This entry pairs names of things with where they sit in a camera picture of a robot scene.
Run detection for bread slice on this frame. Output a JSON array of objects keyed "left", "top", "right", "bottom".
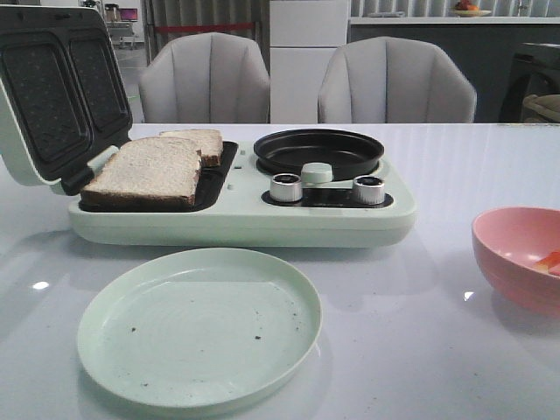
[
  {"left": 159, "top": 129, "right": 224, "bottom": 167},
  {"left": 80, "top": 136, "right": 202, "bottom": 209}
]

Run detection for pink plastic bowl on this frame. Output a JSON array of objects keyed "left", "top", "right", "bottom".
[{"left": 472, "top": 206, "right": 559, "bottom": 318}]

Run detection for mint green breakfast maker lid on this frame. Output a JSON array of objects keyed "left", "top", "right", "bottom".
[{"left": 1, "top": 5, "right": 132, "bottom": 196}]

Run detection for orange shrimp pieces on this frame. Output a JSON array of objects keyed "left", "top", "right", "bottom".
[{"left": 533, "top": 250, "right": 560, "bottom": 277}]

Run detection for mint green breakfast maker base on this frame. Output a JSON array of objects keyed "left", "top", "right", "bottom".
[{"left": 69, "top": 141, "right": 417, "bottom": 248}]

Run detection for left silver control knob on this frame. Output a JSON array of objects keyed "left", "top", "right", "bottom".
[{"left": 269, "top": 173, "right": 303, "bottom": 203}]

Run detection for silver control knob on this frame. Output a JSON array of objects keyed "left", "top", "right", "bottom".
[
  {"left": 352, "top": 175, "right": 385, "bottom": 206},
  {"left": 269, "top": 173, "right": 303, "bottom": 203}
]

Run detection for black round frying pan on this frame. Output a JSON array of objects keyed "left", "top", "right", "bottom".
[{"left": 254, "top": 129, "right": 385, "bottom": 181}]

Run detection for right silver control knob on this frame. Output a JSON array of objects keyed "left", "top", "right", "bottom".
[{"left": 352, "top": 175, "right": 385, "bottom": 206}]

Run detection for mint green round plate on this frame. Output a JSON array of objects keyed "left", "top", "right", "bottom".
[{"left": 76, "top": 248, "right": 322, "bottom": 417}]

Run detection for left grey upholstered chair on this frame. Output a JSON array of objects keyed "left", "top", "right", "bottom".
[{"left": 139, "top": 32, "right": 270, "bottom": 123}]

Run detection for grey upholstered chair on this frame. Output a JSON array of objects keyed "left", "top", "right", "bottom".
[
  {"left": 139, "top": 32, "right": 270, "bottom": 123},
  {"left": 318, "top": 37, "right": 477, "bottom": 123}
]

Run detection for right grey upholstered chair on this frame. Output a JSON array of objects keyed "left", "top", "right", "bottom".
[{"left": 318, "top": 37, "right": 477, "bottom": 123}]

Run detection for white cabinet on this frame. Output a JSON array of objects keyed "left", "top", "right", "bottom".
[{"left": 269, "top": 1, "right": 350, "bottom": 123}]

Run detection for grey kitchen counter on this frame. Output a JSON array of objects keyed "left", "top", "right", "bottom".
[{"left": 348, "top": 17, "right": 559, "bottom": 123}]

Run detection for fruit bowl on counter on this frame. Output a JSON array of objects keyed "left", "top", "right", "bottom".
[{"left": 451, "top": 0, "right": 492, "bottom": 18}]

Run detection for mint green pan handle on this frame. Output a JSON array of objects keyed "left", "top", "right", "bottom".
[{"left": 300, "top": 162, "right": 352, "bottom": 189}]

